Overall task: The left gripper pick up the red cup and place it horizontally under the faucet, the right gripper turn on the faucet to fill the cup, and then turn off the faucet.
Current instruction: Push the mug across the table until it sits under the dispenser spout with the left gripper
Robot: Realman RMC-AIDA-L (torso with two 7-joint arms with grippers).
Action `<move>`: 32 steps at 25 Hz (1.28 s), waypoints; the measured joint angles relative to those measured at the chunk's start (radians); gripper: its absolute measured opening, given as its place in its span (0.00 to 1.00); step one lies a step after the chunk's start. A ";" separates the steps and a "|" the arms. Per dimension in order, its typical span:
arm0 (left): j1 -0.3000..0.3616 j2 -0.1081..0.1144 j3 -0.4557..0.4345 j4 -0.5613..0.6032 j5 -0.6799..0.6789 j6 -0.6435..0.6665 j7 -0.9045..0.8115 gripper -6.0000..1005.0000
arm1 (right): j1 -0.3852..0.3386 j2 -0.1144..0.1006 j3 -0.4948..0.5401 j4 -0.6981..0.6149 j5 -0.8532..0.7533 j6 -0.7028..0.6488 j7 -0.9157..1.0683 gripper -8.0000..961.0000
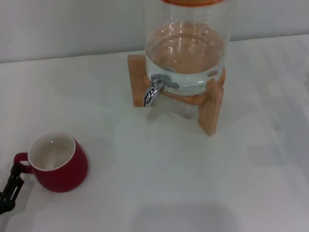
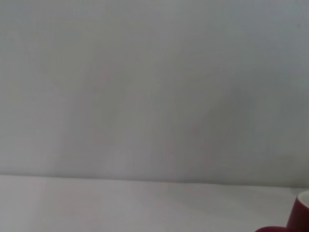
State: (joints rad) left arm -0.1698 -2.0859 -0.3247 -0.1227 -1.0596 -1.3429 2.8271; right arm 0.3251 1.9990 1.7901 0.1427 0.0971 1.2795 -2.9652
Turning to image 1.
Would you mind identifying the red ceramic cup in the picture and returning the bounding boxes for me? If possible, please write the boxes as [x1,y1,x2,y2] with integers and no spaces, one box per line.
[14,131,89,193]

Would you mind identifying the chrome faucet tap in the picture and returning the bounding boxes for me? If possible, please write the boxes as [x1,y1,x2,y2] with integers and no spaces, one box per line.
[143,73,180,107]

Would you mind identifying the wooden dispenser stand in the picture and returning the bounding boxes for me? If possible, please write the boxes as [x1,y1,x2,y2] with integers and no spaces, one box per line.
[127,54,227,137]

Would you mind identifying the glass water dispenser jar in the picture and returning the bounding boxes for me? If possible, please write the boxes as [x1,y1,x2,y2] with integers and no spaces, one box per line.
[144,0,233,95]

